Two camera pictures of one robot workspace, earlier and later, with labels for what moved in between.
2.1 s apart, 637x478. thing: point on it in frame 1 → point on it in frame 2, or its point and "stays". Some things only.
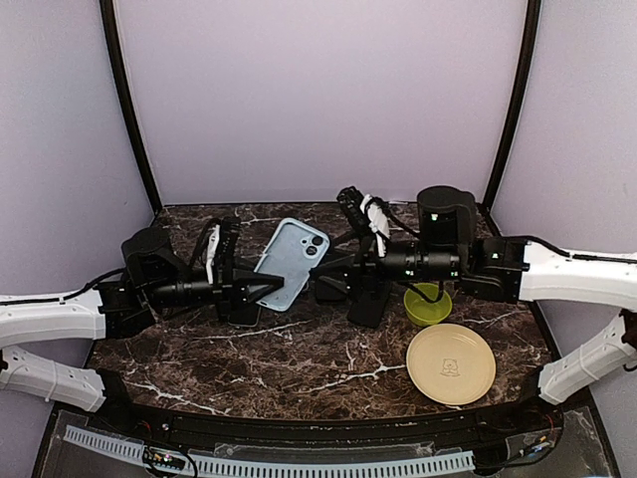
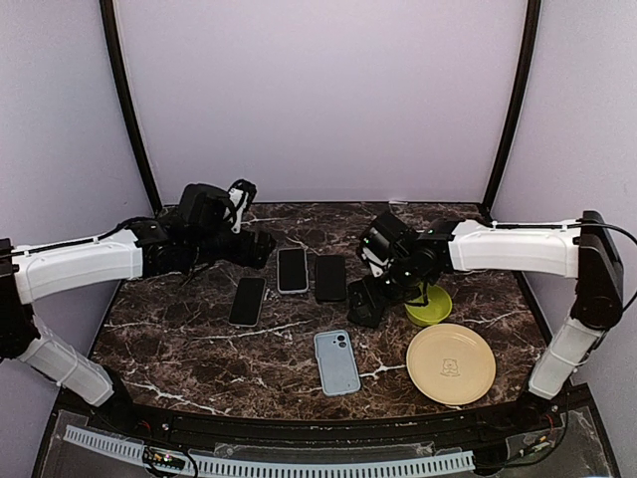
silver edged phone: x=245 y=315 stays
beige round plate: x=451 y=363 stays
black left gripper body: x=224 y=295 → x=241 y=255
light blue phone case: x=292 y=253 → x=336 y=362
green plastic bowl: x=425 y=313 stays
